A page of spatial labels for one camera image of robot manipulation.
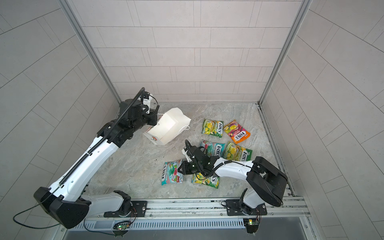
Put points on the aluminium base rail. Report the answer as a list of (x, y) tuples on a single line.
[(189, 208)]

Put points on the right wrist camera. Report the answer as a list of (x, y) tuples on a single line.
[(186, 154)]

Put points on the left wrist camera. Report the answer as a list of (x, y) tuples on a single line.
[(146, 99)]

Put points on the white ventilation grille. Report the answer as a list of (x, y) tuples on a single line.
[(164, 224)]

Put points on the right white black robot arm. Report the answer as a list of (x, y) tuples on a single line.
[(267, 182)]

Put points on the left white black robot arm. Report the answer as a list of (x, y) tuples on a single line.
[(64, 201)]

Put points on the white floral paper bag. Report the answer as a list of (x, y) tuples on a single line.
[(168, 127)]

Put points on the orange Fox's candy bag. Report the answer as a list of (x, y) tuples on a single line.
[(236, 132)]

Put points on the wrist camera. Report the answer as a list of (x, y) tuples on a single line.
[(146, 99), (186, 154)]

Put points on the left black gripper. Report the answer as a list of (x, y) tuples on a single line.
[(152, 121)]

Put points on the left controller board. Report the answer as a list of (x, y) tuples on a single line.
[(121, 225)]

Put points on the right controller board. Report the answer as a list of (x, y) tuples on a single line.
[(251, 225)]

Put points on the green spring tea candy bag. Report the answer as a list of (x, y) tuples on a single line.
[(213, 127)]

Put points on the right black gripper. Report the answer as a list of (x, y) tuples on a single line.
[(185, 169)]

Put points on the controller board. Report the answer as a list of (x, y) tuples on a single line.
[(251, 225), (121, 225)]

